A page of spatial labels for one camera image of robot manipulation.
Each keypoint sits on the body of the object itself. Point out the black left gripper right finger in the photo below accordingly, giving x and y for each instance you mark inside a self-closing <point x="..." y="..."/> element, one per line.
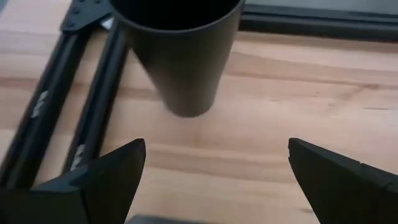
<point x="342" y="193"/>

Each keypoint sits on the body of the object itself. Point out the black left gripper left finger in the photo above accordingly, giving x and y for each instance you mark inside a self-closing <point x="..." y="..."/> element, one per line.
<point x="102" y="189"/>

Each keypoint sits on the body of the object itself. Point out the black tapered plastic cup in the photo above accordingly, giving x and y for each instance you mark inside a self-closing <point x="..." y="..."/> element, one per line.
<point x="183" y="62"/>

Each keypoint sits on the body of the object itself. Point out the black aluminium frame rail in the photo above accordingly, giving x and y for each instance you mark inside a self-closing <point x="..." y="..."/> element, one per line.
<point x="99" y="102"/>
<point x="40" y="118"/>

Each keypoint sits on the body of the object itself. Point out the black table edge rail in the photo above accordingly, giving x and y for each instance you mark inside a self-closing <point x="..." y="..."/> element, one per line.
<point x="320" y="25"/>

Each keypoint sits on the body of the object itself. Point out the black metal corner bracket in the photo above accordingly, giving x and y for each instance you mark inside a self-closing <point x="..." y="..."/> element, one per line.
<point x="84" y="14"/>

